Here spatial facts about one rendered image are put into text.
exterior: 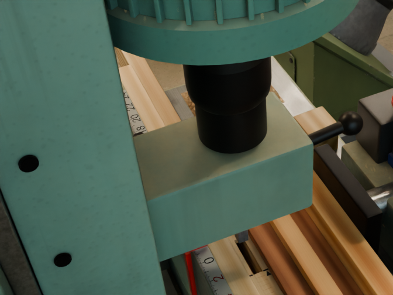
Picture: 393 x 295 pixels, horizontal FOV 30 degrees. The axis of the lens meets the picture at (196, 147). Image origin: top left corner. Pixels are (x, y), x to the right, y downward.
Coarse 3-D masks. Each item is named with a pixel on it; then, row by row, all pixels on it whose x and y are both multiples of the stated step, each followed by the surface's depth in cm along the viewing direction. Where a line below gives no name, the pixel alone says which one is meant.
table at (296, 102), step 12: (276, 60) 89; (276, 72) 87; (276, 84) 85; (288, 84) 85; (168, 96) 85; (180, 96) 85; (288, 96) 83; (300, 96) 83; (180, 108) 84; (288, 108) 82; (300, 108) 82; (312, 108) 81; (384, 252) 66; (180, 264) 71; (384, 264) 65; (180, 276) 74
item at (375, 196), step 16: (320, 160) 62; (336, 160) 62; (320, 176) 64; (336, 176) 61; (352, 176) 60; (336, 192) 61; (352, 192) 59; (368, 192) 63; (384, 192) 63; (352, 208) 59; (368, 208) 58; (384, 208) 63; (368, 224) 58; (368, 240) 59
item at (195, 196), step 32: (160, 128) 56; (192, 128) 55; (288, 128) 54; (160, 160) 53; (192, 160) 53; (224, 160) 53; (256, 160) 52; (288, 160) 53; (160, 192) 51; (192, 192) 51; (224, 192) 53; (256, 192) 54; (288, 192) 55; (160, 224) 52; (192, 224) 54; (224, 224) 55; (256, 224) 56; (160, 256) 55
